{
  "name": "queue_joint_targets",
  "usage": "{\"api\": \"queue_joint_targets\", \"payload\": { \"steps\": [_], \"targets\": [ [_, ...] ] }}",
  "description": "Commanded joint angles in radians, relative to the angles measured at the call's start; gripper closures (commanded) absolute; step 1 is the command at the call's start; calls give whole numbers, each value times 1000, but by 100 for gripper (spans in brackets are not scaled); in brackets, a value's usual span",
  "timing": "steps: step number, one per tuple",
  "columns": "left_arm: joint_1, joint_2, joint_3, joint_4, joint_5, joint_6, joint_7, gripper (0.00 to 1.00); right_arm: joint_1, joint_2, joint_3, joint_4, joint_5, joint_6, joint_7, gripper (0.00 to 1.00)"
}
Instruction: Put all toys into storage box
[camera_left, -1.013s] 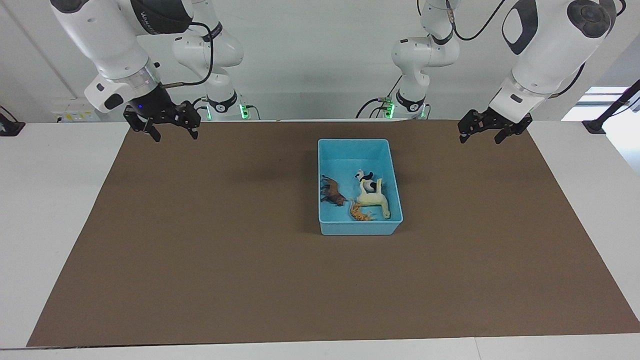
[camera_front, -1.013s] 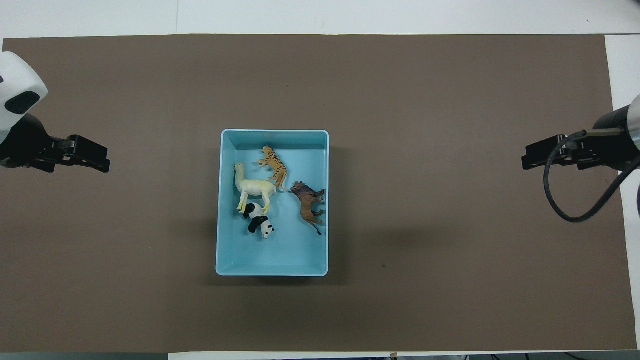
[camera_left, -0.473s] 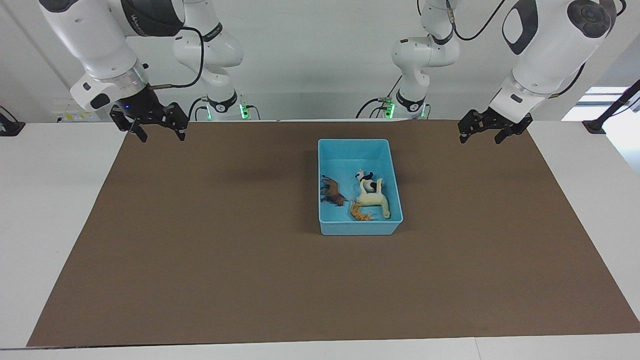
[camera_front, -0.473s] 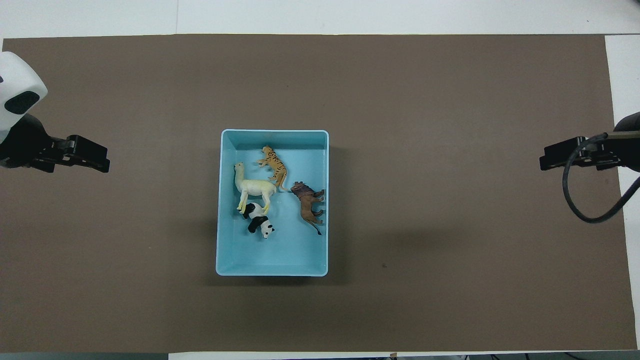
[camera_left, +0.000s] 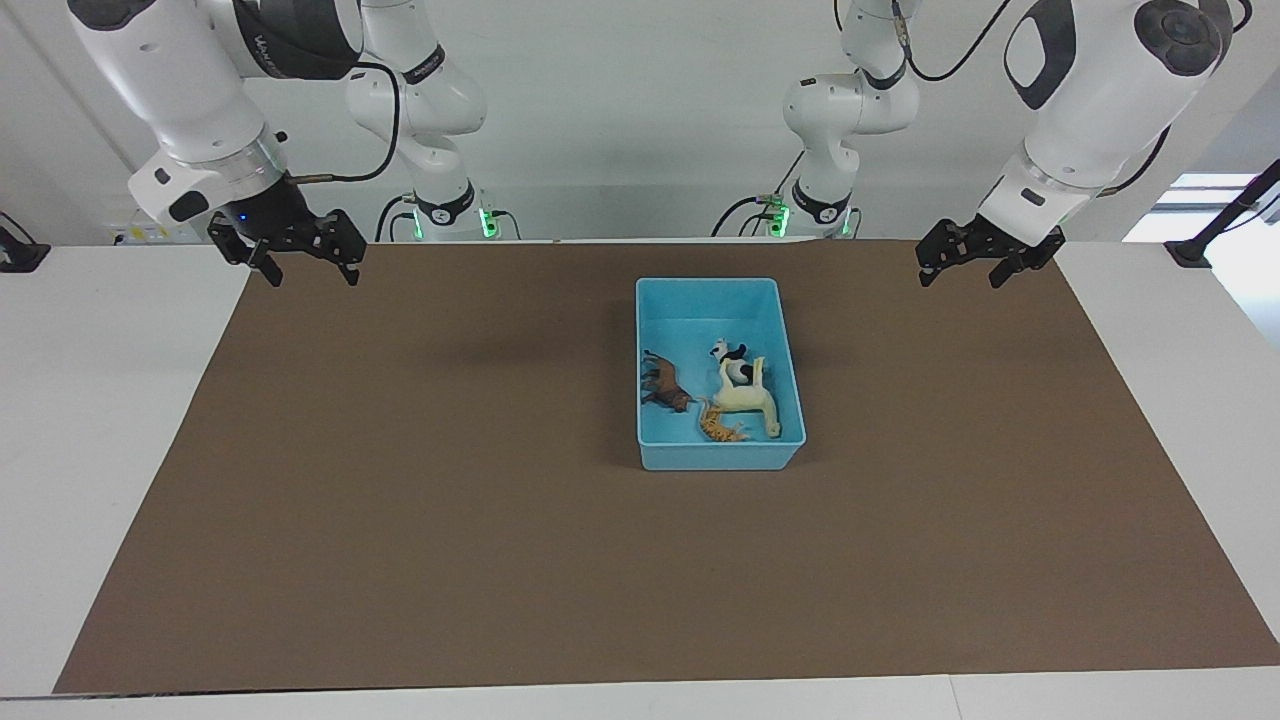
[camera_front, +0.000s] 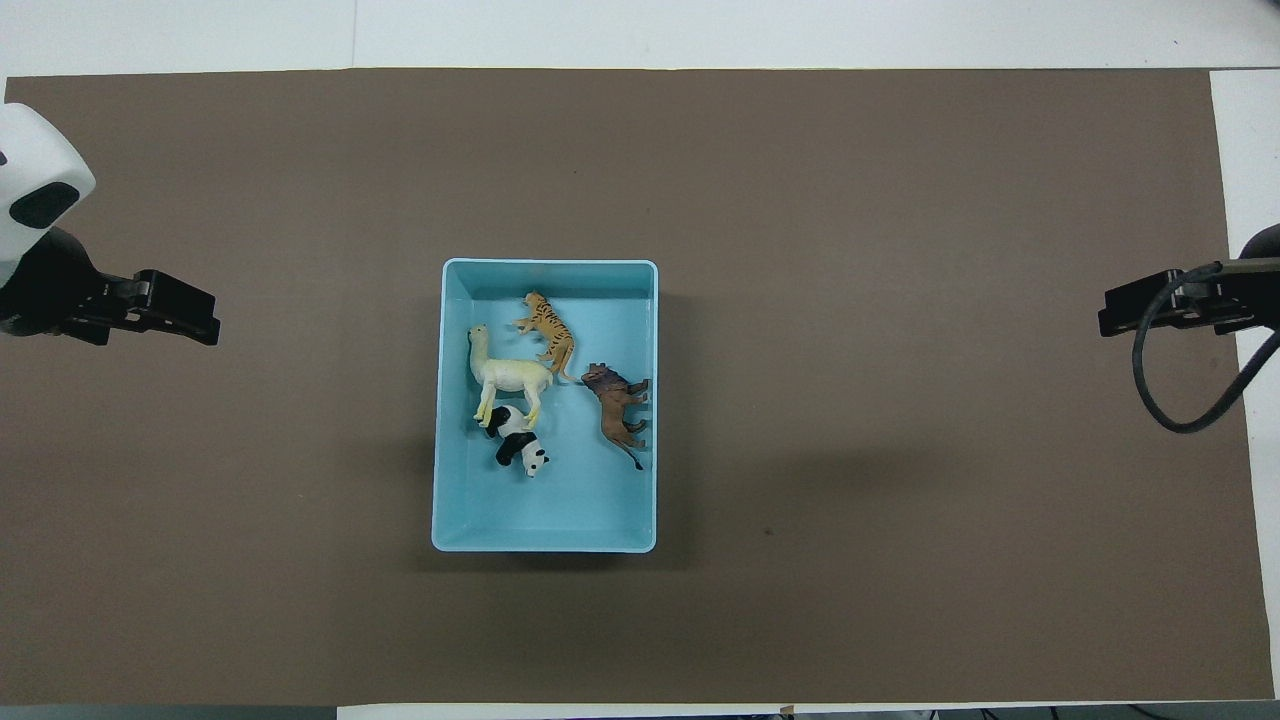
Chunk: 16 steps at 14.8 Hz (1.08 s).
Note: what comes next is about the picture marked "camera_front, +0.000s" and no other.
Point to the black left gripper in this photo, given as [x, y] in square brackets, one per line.
[60, 295]

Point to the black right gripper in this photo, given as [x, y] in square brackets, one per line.
[1245, 295]

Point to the cream llama toy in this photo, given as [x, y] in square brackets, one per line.
[512, 378]

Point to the black white panda toy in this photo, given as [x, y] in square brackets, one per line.
[520, 450]

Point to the orange striped tiger toy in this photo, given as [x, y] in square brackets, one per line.
[552, 330]

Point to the brown lion toy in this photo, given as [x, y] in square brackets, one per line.
[615, 400]

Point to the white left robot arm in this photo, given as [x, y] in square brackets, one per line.
[35, 170]

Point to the light blue storage box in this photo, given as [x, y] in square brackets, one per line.
[560, 500]

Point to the brown table mat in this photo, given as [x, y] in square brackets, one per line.
[800, 180]

